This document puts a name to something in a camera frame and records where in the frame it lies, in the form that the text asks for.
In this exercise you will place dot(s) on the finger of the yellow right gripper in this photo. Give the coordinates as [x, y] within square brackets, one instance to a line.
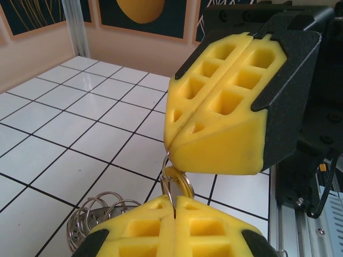
[187, 107]
[241, 144]

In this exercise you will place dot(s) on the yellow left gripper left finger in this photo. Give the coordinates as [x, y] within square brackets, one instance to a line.
[144, 230]

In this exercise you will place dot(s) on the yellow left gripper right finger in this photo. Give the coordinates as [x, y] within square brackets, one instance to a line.
[214, 235]

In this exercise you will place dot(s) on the thin silver keyring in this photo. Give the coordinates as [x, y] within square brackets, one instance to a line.
[163, 166]

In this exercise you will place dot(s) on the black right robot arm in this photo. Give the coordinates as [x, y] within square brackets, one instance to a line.
[297, 187]

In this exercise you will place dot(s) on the silver metal keyring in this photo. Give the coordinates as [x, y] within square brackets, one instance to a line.
[70, 233]
[128, 200]
[101, 193]

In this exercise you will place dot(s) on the dark panel with white lines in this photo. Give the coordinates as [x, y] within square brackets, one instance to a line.
[203, 29]

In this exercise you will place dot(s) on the dark panel with yellow circle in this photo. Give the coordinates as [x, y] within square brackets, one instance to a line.
[139, 10]

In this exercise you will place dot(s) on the silver vented metal box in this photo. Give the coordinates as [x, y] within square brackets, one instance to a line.
[332, 227]

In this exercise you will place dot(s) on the dark panel with yellow lines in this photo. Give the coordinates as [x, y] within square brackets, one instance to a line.
[32, 16]

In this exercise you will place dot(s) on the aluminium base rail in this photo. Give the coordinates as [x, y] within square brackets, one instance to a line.
[289, 235]

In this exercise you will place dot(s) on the aluminium frame post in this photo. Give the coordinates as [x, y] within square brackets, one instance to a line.
[76, 26]

